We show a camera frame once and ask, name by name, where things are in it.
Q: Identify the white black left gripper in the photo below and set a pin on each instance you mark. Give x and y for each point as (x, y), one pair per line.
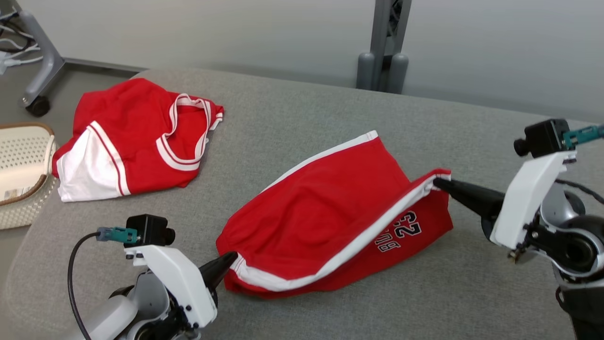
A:
(179, 278)

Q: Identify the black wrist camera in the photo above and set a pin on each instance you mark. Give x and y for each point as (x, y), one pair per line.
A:
(542, 137)
(148, 229)

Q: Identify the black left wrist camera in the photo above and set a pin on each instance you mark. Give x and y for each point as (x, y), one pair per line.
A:
(148, 229)

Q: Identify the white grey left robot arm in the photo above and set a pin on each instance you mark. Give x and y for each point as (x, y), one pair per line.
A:
(108, 316)

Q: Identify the grey wheeled cart leg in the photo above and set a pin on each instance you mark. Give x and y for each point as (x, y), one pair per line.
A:
(47, 66)

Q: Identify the grey wall base rail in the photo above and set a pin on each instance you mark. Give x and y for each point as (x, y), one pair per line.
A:
(104, 64)

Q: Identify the red basketball shorts number print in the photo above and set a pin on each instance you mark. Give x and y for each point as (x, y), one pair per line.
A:
(321, 208)

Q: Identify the grey partition post with feet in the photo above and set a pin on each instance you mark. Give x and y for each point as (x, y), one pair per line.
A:
(380, 38)

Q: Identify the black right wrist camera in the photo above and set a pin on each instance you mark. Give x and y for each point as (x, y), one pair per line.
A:
(542, 137)

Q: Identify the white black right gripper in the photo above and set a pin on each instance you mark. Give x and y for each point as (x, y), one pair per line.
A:
(528, 198)

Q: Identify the red jersey white side panels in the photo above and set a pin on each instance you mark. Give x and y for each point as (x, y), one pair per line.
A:
(132, 123)

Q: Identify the white perforated laundry basket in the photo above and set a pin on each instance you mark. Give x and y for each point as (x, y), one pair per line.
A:
(23, 151)

